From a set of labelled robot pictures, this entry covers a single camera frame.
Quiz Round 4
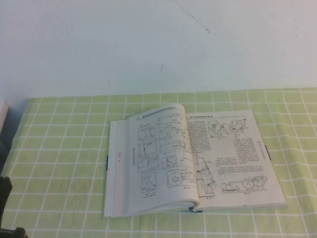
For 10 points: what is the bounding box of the white hardcover book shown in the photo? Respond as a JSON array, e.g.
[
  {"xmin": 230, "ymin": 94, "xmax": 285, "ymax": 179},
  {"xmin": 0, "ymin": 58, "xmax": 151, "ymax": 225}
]
[{"xmin": 103, "ymin": 103, "xmax": 288, "ymax": 219}]

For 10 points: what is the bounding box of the green checked tablecloth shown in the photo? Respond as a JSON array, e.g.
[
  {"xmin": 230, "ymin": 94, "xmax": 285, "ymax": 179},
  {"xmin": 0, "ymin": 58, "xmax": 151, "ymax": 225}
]
[{"xmin": 0, "ymin": 87, "xmax": 317, "ymax": 238}]

